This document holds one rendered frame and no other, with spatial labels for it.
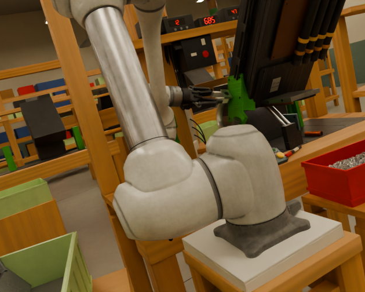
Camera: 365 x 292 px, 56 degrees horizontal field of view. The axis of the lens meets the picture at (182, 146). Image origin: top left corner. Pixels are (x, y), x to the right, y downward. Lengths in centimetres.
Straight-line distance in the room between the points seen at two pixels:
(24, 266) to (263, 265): 67
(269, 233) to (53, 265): 62
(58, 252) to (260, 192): 61
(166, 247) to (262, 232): 45
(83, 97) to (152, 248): 82
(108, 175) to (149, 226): 99
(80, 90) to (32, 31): 1010
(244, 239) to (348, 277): 25
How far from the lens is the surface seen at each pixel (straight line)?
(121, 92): 83
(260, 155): 78
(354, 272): 94
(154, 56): 121
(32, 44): 1164
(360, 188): 118
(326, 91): 836
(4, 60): 1149
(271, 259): 80
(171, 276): 124
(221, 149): 77
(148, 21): 113
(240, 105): 154
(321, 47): 163
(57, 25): 172
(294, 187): 143
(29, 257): 111
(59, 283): 109
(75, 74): 168
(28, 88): 830
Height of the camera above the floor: 128
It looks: 9 degrees down
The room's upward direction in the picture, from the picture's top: 15 degrees counter-clockwise
